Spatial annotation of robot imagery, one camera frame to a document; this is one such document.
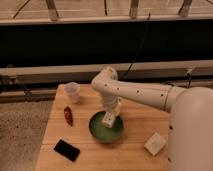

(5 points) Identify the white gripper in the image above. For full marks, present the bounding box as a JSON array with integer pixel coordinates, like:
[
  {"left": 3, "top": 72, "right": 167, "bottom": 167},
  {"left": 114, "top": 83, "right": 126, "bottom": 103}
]
[{"left": 102, "top": 99, "right": 121, "bottom": 128}]

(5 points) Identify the black hanging cable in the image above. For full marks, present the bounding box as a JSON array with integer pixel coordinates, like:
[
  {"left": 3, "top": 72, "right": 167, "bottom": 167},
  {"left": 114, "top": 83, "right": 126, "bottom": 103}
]
[{"left": 119, "top": 12, "right": 152, "bottom": 81}]

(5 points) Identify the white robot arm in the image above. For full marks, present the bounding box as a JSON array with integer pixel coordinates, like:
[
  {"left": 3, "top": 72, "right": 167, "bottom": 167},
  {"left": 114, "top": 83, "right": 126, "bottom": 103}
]
[{"left": 91, "top": 67, "right": 213, "bottom": 171}]

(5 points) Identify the black rectangular sponge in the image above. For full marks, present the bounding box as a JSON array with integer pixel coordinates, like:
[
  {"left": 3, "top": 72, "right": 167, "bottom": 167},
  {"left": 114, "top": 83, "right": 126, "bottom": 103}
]
[{"left": 54, "top": 140, "right": 80, "bottom": 161}]

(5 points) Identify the translucent plastic cup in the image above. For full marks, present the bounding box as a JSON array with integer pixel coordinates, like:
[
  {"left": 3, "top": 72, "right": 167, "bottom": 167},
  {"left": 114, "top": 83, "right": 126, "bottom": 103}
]
[{"left": 64, "top": 82, "right": 80, "bottom": 103}]

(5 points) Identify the red chili pepper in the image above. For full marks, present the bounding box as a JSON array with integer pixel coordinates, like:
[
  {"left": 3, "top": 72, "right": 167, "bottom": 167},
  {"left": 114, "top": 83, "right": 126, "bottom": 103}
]
[{"left": 64, "top": 106, "right": 73, "bottom": 126}]

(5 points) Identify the grey metal rail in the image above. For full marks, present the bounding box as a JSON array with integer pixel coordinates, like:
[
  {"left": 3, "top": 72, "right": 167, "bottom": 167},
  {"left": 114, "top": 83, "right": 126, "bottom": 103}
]
[{"left": 0, "top": 60, "right": 213, "bottom": 85}]

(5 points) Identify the green ceramic bowl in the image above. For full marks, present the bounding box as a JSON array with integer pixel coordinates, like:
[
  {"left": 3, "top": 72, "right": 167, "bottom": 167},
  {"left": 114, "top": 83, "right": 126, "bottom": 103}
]
[{"left": 89, "top": 111, "right": 124, "bottom": 143}]

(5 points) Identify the white square box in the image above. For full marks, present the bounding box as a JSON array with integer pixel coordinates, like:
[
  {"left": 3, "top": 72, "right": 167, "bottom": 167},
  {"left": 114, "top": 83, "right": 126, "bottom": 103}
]
[{"left": 144, "top": 132, "right": 166, "bottom": 156}]

